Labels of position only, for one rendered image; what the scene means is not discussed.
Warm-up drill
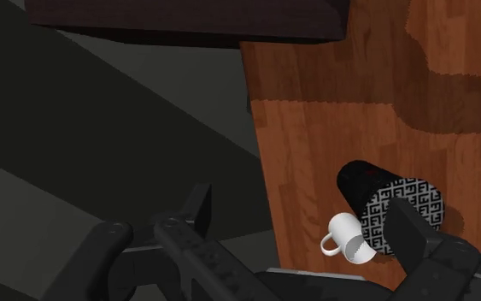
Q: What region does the black patterned cylinder container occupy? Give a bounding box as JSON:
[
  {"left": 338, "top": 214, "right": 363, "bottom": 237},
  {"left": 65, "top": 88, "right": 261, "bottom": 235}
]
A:
[{"left": 336, "top": 159, "right": 446, "bottom": 257}]

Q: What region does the white mug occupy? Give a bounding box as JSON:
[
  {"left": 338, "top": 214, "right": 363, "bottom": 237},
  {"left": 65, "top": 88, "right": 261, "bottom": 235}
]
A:
[{"left": 320, "top": 212, "right": 378, "bottom": 265}]

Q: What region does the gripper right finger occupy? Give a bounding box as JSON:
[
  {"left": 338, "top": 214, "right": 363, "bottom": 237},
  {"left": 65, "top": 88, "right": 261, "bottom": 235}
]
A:
[{"left": 383, "top": 197, "right": 481, "bottom": 301}]

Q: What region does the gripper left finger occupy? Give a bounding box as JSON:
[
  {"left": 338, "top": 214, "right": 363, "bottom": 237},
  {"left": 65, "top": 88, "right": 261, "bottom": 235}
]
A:
[{"left": 41, "top": 182, "right": 281, "bottom": 301}]

